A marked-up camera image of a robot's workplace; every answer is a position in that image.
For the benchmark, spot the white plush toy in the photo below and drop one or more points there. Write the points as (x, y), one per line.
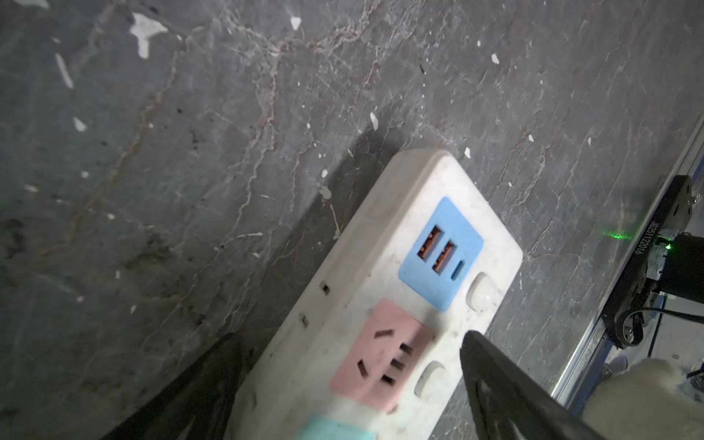
(644, 402)

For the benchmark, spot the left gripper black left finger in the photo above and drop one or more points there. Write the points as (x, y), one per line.
(197, 404)

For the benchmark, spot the white multicolour power strip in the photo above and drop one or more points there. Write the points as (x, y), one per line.
(371, 348)

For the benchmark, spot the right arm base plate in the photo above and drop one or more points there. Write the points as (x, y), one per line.
(635, 287)

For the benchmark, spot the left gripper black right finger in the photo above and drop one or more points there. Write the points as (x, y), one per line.
(506, 403)

